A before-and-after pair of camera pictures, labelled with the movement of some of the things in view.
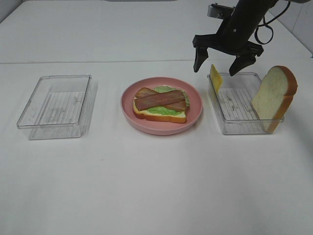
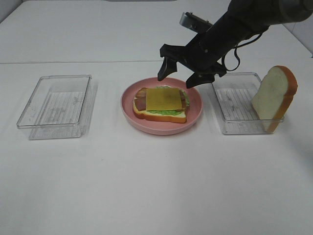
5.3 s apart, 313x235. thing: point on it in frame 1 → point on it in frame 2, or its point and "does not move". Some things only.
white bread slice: x=181 y=118 does not move
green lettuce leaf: x=165 y=110 does not move
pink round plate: x=193 y=111 does not move
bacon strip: x=144 y=91 → x=142 y=92
